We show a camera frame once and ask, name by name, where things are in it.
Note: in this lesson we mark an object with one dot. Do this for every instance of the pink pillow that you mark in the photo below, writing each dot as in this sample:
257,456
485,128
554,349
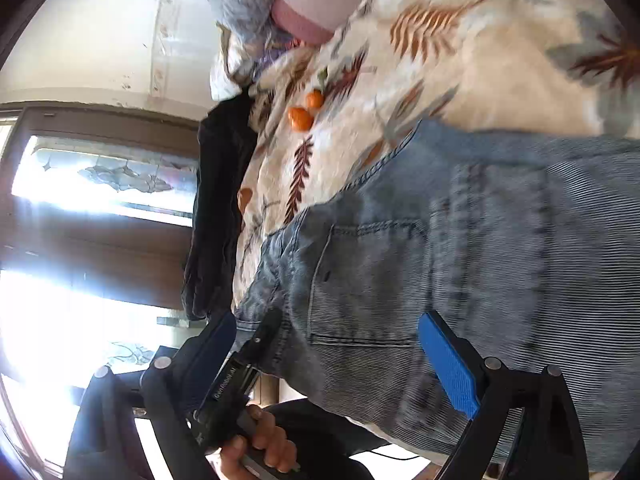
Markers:
320,10

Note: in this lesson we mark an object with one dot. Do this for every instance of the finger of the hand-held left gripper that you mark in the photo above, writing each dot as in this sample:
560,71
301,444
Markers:
265,335

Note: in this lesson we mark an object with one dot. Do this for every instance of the blue denim pants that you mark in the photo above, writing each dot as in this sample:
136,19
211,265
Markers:
500,235

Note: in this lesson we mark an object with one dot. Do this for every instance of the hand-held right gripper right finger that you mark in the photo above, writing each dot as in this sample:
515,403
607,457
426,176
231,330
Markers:
447,365

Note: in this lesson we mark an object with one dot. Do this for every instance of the black hanging cloth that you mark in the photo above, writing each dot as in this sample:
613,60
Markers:
215,210

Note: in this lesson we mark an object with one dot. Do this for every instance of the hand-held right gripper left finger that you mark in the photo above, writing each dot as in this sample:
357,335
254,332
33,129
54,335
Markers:
212,355

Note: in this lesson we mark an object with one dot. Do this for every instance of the wooden door with glass panes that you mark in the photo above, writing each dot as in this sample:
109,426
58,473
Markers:
100,245

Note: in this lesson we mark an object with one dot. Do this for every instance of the person's dark clothing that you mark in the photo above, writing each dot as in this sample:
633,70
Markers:
330,440

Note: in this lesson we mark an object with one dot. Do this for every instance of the leaf print fleece blanket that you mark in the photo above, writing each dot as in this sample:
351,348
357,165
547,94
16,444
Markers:
475,85

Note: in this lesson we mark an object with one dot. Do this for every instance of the person's left hand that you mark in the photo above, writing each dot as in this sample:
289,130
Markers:
272,442

